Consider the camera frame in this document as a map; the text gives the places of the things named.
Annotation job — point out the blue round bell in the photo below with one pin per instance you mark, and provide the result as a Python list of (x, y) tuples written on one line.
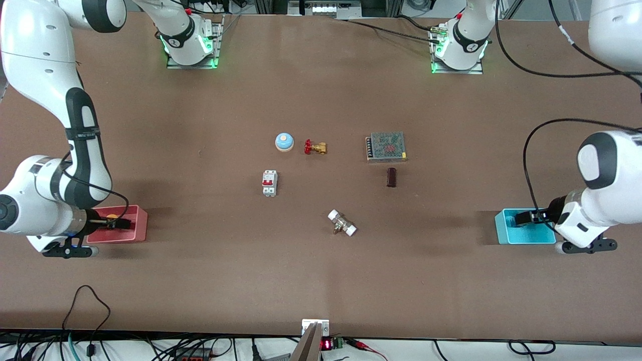
[(284, 142)]

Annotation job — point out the cyan plastic box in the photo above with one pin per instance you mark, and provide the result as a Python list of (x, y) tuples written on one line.
[(521, 235)]

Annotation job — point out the black power strip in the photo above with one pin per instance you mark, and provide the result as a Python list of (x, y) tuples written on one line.
[(193, 355)]

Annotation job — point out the white red circuit breaker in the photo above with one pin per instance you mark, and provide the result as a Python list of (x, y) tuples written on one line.
[(269, 183)]

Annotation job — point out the red clip lead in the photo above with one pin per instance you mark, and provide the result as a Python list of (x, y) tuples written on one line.
[(363, 346)]

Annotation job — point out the dark brown block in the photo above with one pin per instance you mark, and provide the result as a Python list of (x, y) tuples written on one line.
[(391, 177)]

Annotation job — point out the grey camera mount bar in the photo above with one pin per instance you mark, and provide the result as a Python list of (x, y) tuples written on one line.
[(308, 346)]

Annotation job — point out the silver control unit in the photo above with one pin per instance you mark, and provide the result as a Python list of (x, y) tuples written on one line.
[(323, 7)]

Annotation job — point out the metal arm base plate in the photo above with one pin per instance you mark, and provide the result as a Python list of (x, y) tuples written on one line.
[(456, 71), (216, 45)]

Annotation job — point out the white metal tee fitting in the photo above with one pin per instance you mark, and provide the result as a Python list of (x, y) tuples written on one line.
[(342, 223)]

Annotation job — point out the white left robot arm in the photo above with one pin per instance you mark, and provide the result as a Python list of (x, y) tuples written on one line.
[(609, 165)]

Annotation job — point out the metal mesh power supply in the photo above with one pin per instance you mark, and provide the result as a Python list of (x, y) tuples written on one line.
[(386, 146)]

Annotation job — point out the pink plastic box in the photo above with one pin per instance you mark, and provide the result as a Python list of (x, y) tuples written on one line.
[(135, 223)]

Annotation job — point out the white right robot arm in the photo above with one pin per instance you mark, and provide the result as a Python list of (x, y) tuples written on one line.
[(40, 50)]

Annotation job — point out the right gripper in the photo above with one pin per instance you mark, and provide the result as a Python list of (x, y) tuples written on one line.
[(93, 219)]

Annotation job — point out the red LED display module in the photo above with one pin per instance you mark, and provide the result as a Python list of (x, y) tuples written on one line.
[(331, 344)]

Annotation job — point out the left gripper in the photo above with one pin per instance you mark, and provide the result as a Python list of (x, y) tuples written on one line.
[(554, 207)]

